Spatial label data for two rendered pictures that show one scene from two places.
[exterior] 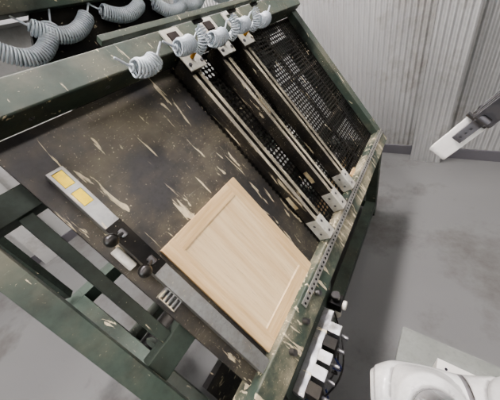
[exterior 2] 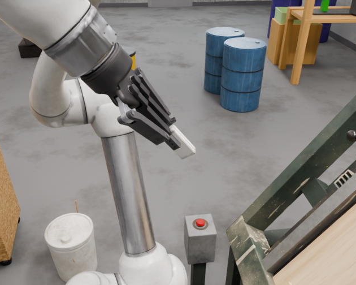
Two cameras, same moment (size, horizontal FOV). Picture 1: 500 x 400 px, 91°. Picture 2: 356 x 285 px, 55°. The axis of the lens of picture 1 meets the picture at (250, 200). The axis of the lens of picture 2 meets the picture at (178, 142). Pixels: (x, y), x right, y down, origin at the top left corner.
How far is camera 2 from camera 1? 98 cm
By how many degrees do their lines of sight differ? 97
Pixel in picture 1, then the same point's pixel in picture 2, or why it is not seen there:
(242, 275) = (347, 267)
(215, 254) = not seen: outside the picture
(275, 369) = (257, 272)
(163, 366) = (309, 186)
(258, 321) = (299, 273)
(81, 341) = (333, 122)
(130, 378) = (304, 154)
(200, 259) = not seen: outside the picture
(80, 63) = not seen: outside the picture
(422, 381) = (152, 255)
